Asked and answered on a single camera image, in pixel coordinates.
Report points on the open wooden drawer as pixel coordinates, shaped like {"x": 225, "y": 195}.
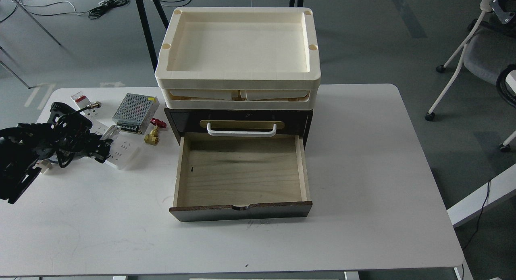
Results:
{"x": 233, "y": 178}

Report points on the white power strip with cable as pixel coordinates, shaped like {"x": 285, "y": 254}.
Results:
{"x": 123, "y": 148}

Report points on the brass valve red handle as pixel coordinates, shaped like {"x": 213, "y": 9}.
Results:
{"x": 152, "y": 138}

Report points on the cream plastic stacked tray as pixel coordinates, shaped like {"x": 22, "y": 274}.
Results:
{"x": 240, "y": 58}

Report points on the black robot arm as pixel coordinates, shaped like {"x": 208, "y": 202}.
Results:
{"x": 18, "y": 160}

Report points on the silver metal power supply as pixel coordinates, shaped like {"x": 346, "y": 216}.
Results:
{"x": 135, "y": 112}

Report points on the white red circuit breaker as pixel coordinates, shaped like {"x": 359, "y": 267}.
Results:
{"x": 82, "y": 101}

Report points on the white table edge right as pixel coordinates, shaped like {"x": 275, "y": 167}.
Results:
{"x": 495, "y": 191}

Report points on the white frame grey chair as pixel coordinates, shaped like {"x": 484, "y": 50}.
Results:
{"x": 488, "y": 51}

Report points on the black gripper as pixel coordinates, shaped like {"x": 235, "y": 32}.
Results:
{"x": 67, "y": 136}

